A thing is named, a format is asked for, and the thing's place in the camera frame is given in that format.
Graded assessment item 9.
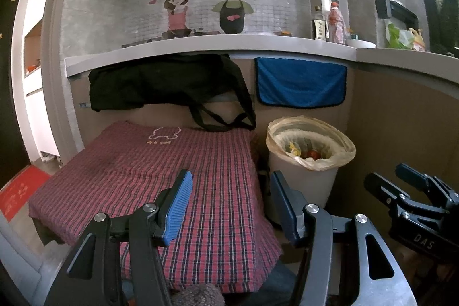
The red plaid cloth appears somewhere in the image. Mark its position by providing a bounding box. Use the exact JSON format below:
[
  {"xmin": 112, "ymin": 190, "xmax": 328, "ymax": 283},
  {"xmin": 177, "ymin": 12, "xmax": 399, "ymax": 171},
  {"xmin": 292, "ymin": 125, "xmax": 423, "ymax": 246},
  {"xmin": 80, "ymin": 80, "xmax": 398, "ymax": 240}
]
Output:
[{"xmin": 28, "ymin": 121, "xmax": 284, "ymax": 294}]

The black tote bag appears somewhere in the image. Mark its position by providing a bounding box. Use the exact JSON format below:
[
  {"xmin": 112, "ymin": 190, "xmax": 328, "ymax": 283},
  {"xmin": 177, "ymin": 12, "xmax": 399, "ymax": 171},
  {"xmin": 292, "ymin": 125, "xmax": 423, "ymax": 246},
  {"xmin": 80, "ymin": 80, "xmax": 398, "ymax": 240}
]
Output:
[{"xmin": 88, "ymin": 53, "xmax": 257, "ymax": 132}]

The cartoon wall sticker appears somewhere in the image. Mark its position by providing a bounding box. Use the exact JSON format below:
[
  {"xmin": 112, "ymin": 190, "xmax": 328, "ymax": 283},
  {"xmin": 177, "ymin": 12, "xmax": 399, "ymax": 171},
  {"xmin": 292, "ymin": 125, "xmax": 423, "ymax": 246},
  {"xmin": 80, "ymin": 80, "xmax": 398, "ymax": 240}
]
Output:
[{"xmin": 143, "ymin": 0, "xmax": 287, "ymax": 41}]

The white trash bin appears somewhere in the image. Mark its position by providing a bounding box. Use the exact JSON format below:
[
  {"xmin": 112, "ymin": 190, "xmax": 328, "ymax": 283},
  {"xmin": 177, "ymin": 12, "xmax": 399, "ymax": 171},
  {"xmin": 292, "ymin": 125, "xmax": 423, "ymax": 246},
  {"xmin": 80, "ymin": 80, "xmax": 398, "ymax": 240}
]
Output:
[{"xmin": 267, "ymin": 148, "xmax": 341, "ymax": 221}]

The green plastic bag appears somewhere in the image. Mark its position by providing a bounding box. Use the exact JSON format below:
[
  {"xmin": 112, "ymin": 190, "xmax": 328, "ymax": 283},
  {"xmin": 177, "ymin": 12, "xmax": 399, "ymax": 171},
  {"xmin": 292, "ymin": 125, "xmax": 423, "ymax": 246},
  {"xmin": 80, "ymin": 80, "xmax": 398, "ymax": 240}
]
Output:
[{"xmin": 385, "ymin": 23, "xmax": 415, "ymax": 50}]

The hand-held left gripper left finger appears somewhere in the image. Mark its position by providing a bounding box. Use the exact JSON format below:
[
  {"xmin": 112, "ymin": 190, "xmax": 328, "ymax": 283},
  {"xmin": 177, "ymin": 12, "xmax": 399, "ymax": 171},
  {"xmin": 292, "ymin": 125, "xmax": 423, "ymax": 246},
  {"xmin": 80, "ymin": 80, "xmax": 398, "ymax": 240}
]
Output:
[{"xmin": 43, "ymin": 169, "xmax": 194, "ymax": 306}]

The grey knitted cloth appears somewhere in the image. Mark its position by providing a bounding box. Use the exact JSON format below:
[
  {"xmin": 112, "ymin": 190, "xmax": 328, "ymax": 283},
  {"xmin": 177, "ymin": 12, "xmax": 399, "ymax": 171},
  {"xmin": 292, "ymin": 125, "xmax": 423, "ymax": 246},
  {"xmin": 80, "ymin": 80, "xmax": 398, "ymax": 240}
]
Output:
[{"xmin": 170, "ymin": 282, "xmax": 225, "ymax": 306}]

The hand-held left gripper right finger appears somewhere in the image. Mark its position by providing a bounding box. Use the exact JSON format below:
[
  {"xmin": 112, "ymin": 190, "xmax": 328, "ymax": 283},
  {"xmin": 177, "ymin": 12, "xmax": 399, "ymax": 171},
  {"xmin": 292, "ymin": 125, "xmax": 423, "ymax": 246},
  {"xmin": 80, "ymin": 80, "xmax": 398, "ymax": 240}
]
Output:
[{"xmin": 270, "ymin": 170, "xmax": 418, "ymax": 306}]

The yellow packet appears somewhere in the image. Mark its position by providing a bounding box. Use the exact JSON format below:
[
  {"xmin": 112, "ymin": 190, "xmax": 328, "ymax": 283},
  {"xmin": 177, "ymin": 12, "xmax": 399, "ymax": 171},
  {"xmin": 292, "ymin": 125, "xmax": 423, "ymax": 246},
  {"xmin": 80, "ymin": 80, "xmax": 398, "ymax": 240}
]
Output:
[{"xmin": 409, "ymin": 27, "xmax": 427, "ymax": 52}]

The blue towel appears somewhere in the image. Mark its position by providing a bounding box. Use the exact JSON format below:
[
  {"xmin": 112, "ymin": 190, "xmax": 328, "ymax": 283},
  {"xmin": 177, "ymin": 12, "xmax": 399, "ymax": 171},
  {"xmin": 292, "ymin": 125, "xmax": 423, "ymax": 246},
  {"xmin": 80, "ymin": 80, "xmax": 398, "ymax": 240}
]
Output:
[{"xmin": 254, "ymin": 57, "xmax": 348, "ymax": 109}]

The person's jeans leg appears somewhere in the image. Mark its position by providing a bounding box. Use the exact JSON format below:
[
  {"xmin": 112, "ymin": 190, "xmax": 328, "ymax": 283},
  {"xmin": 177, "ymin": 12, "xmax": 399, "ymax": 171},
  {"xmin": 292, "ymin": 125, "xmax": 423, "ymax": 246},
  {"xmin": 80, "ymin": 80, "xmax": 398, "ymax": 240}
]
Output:
[{"xmin": 122, "ymin": 259, "xmax": 298, "ymax": 306}]

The white bowl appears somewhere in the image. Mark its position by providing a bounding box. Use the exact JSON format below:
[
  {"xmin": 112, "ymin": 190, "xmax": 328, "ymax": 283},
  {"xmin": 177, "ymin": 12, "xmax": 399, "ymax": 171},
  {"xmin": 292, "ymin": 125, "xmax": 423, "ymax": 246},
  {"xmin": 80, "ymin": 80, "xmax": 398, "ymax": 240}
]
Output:
[{"xmin": 345, "ymin": 38, "xmax": 376, "ymax": 49}]

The dark glass bottle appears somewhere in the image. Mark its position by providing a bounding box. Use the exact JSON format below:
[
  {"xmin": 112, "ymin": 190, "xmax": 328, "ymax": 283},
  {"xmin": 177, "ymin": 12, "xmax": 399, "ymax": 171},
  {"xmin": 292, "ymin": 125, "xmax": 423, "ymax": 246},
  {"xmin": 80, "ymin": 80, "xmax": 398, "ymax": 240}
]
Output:
[{"xmin": 314, "ymin": 5, "xmax": 328, "ymax": 40}]

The grey kitchen counter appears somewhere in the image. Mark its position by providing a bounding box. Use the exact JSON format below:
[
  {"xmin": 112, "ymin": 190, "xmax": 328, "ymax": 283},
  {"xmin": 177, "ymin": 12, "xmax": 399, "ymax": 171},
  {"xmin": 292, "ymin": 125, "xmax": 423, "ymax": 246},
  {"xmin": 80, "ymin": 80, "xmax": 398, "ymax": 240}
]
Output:
[{"xmin": 65, "ymin": 34, "xmax": 459, "ymax": 95}]

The yellow plastic bin liner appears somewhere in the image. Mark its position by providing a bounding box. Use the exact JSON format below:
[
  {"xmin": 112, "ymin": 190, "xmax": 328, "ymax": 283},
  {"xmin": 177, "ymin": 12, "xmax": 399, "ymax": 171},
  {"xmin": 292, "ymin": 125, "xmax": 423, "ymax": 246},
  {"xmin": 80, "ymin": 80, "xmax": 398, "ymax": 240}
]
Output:
[{"xmin": 266, "ymin": 115, "xmax": 356, "ymax": 171}]

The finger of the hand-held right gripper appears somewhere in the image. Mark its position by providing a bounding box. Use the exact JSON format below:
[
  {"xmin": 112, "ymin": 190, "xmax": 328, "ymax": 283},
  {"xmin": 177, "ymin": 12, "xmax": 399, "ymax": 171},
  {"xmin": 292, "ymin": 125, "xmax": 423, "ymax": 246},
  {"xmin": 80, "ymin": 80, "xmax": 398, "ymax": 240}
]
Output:
[
  {"xmin": 395, "ymin": 163, "xmax": 459, "ymax": 206},
  {"xmin": 364, "ymin": 171, "xmax": 412, "ymax": 210}
]

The clear plastic bottle red cap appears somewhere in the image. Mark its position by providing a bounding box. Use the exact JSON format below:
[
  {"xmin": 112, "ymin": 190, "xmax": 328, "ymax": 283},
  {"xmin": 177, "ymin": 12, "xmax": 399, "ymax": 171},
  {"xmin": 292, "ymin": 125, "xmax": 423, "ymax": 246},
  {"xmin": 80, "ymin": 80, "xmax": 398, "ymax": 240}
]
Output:
[{"xmin": 327, "ymin": 1, "xmax": 347, "ymax": 44}]

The metal cabinet rail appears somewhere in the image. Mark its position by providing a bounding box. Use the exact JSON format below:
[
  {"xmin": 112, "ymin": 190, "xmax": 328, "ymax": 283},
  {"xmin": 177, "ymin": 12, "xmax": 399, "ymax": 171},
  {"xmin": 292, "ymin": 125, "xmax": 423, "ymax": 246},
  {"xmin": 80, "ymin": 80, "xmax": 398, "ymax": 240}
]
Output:
[{"xmin": 79, "ymin": 93, "xmax": 257, "ymax": 109}]

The black knife holder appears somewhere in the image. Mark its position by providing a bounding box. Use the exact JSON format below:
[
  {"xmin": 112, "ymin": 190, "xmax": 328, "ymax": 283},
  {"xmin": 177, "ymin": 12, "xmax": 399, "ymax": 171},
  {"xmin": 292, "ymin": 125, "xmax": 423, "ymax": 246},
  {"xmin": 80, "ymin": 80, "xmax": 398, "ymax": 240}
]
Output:
[{"xmin": 375, "ymin": 0, "xmax": 393, "ymax": 20}]

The black dish rack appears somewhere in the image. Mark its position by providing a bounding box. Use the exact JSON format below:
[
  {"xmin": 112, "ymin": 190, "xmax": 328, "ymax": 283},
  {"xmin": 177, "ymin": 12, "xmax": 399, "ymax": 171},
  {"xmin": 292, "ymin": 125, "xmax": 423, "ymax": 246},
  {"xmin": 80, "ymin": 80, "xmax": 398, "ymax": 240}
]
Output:
[{"xmin": 389, "ymin": 0, "xmax": 420, "ymax": 29}]

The red doormat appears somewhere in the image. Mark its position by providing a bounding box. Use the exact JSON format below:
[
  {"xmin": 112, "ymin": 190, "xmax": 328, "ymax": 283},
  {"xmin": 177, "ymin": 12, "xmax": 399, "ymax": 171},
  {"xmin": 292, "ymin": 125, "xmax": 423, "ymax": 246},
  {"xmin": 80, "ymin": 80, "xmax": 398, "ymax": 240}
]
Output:
[{"xmin": 0, "ymin": 165, "xmax": 52, "ymax": 222}]

